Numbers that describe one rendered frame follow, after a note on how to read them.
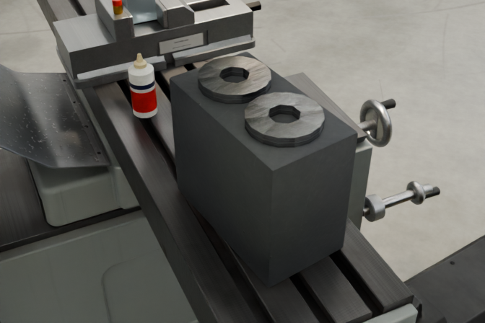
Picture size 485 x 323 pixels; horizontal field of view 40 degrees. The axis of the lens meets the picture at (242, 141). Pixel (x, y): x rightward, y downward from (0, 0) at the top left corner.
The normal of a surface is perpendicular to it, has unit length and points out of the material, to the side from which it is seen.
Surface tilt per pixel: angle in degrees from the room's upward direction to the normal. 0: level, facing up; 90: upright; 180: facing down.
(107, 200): 90
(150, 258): 90
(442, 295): 0
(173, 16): 90
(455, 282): 0
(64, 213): 90
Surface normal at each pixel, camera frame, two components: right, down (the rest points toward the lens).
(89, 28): 0.00, -0.79
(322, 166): 0.56, 0.51
